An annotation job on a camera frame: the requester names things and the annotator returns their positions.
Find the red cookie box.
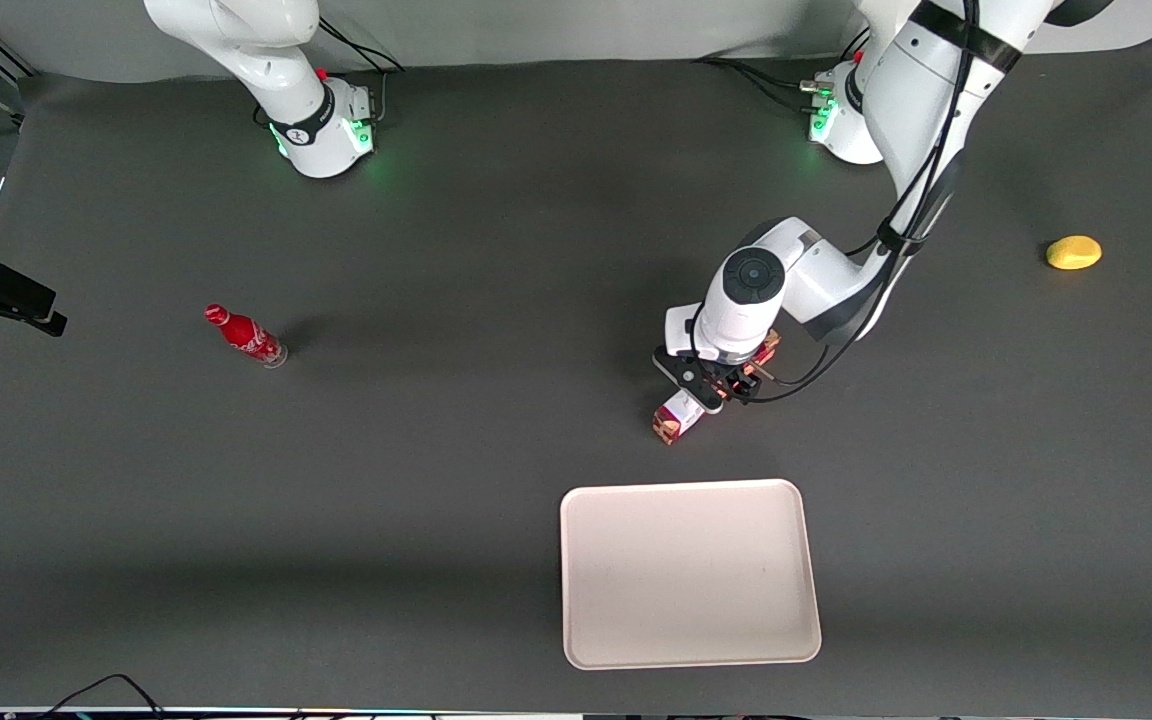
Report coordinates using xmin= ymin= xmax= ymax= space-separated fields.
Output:
xmin=652 ymin=330 xmax=783 ymax=446

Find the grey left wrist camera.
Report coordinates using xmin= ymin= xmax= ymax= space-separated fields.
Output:
xmin=652 ymin=345 xmax=729 ymax=416

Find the black base cable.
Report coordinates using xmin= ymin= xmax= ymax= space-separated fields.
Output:
xmin=693 ymin=28 xmax=872 ymax=113
xmin=254 ymin=15 xmax=407 ymax=129

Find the dark grey table mat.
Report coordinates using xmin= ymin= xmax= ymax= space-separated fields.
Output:
xmin=0 ymin=40 xmax=1152 ymax=713

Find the red cola bottle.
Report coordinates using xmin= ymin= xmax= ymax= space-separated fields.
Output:
xmin=203 ymin=303 xmax=289 ymax=370

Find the beige plastic tray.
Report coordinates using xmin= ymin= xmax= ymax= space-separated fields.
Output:
xmin=560 ymin=479 xmax=823 ymax=671

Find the black cable at table edge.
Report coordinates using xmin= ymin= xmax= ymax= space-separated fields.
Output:
xmin=36 ymin=674 xmax=167 ymax=720

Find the yellow lemon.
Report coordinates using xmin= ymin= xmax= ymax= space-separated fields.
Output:
xmin=1046 ymin=235 xmax=1104 ymax=271

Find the black left base cable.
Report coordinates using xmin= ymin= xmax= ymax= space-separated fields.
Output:
xmin=693 ymin=28 xmax=872 ymax=113

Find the black right base cable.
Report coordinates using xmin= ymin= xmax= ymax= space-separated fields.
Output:
xmin=254 ymin=15 xmax=407 ymax=129

